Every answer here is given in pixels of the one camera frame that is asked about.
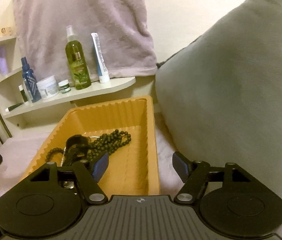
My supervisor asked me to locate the green spray bottle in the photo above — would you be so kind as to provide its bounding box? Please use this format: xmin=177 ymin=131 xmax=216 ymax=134
xmin=65 ymin=25 xmax=91 ymax=90

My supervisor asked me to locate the orange plastic tray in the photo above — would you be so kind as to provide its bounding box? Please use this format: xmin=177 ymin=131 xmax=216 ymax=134
xmin=22 ymin=96 xmax=160 ymax=197

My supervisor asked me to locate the lilac tube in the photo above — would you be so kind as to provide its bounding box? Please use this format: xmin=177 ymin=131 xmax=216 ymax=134
xmin=0 ymin=45 xmax=8 ymax=75

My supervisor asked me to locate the black bead necklace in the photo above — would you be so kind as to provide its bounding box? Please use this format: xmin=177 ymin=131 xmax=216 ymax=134
xmin=45 ymin=129 xmax=132 ymax=163

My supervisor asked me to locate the dark blue spray bottle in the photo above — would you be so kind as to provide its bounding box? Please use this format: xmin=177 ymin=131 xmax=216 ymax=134
xmin=21 ymin=57 xmax=41 ymax=103

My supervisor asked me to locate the small green-label jar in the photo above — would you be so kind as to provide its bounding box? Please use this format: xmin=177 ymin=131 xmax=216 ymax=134
xmin=58 ymin=79 xmax=71 ymax=94

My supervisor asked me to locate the cream corner shelf unit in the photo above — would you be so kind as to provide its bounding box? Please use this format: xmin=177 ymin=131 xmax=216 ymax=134
xmin=0 ymin=35 xmax=136 ymax=137

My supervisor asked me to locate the cream box top shelf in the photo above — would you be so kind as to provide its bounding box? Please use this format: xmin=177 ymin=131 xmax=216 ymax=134
xmin=0 ymin=27 xmax=14 ymax=38

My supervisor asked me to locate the blue white tube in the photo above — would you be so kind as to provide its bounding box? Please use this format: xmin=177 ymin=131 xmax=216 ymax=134
xmin=91 ymin=33 xmax=110 ymax=83

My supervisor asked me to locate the white cream jar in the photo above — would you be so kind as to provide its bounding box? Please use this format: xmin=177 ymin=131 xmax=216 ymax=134
xmin=37 ymin=75 xmax=59 ymax=100

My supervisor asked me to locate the mauve hanging towel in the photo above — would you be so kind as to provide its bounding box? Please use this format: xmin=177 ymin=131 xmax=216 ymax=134
xmin=13 ymin=0 xmax=157 ymax=81

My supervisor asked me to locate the grey pillow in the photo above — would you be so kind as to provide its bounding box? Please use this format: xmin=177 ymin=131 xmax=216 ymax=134
xmin=156 ymin=0 xmax=282 ymax=196

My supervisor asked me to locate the dark green white-tipped pen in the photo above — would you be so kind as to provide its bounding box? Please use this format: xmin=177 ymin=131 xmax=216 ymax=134
xmin=5 ymin=102 xmax=24 ymax=113

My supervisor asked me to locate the small dark green vial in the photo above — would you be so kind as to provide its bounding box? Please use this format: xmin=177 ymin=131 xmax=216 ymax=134
xmin=18 ymin=85 xmax=29 ymax=105

